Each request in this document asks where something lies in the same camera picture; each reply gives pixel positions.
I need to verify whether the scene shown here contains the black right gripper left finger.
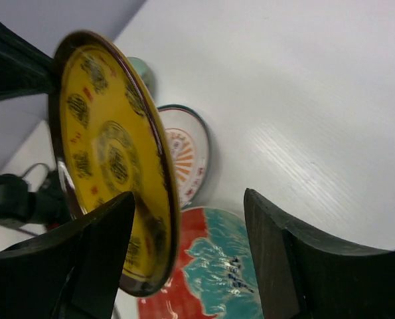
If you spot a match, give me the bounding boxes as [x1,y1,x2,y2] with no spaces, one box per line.
[0,192,135,318]

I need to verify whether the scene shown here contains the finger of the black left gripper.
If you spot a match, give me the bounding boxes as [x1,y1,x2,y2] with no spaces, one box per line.
[0,22,56,101]

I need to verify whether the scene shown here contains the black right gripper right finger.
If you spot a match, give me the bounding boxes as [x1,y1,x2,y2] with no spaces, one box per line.
[244,189,395,318]

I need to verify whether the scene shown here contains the small yellow brown plate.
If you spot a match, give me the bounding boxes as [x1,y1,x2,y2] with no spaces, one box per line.
[48,31,181,297]

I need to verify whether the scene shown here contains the red teal floral plate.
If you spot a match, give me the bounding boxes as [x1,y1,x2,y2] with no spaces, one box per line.
[137,207,264,319]

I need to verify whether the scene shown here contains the light green flower plate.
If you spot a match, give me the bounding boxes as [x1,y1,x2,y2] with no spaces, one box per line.
[127,56,156,98]

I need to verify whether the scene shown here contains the white sunburst pattern plate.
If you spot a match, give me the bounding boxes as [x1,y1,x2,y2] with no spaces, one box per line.
[158,104,212,208]

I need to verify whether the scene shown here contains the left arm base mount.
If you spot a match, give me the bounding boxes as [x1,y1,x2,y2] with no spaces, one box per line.
[0,163,72,231]

